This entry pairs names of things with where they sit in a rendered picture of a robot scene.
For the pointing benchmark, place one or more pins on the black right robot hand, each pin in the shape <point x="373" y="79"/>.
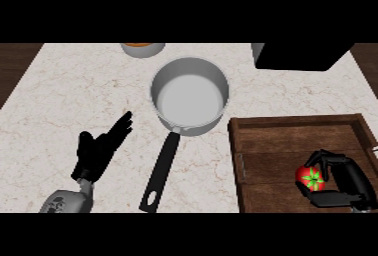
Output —
<point x="348" y="185"/>

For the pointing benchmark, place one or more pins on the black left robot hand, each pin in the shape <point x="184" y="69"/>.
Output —
<point x="97" y="151"/>

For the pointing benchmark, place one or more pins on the red tomato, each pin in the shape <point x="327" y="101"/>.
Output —
<point x="311" y="179"/>

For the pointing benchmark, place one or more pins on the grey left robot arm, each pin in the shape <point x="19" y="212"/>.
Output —
<point x="69" y="201"/>

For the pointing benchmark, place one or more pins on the brown wooden tray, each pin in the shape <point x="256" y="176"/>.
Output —
<point x="296" y="160"/>

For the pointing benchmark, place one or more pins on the grey cup with orange content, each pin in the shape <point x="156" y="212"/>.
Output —
<point x="143" y="50"/>

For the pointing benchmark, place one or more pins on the black appliance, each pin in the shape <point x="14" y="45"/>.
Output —
<point x="304" y="56"/>

